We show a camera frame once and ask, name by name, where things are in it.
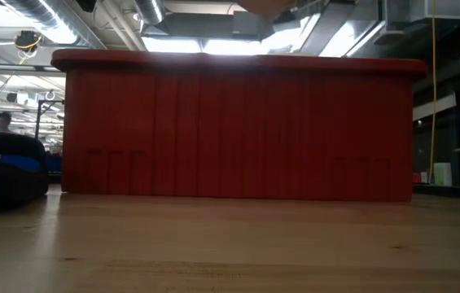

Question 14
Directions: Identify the pink slide sandal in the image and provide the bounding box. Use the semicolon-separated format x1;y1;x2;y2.
235;0;296;20

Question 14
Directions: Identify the red plastic bin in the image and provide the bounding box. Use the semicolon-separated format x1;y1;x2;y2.
50;47;429;203

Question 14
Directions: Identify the grey ceiling box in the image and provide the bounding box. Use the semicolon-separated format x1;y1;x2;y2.
232;11;261;41

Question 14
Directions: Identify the blue seat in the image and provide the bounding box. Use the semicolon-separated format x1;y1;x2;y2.
0;153;63;173

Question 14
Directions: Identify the pale green box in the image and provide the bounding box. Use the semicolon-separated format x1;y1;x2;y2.
432;162;453;186

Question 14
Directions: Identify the person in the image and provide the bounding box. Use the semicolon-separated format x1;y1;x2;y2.
0;111;13;133

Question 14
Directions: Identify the silver round ventilation duct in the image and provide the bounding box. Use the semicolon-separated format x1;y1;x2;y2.
134;0;166;25

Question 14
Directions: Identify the black rack frame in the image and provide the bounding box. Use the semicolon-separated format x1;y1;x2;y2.
33;98;66;142

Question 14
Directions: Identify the yellow cable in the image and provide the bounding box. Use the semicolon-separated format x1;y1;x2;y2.
427;0;438;180

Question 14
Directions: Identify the large silver ventilation duct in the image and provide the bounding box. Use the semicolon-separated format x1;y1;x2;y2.
0;0;107;50

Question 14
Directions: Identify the black aluminium frame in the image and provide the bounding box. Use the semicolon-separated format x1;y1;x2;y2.
412;183;460;200

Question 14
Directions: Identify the black yellow cable reel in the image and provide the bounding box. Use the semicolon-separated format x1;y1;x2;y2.
13;30;43;54

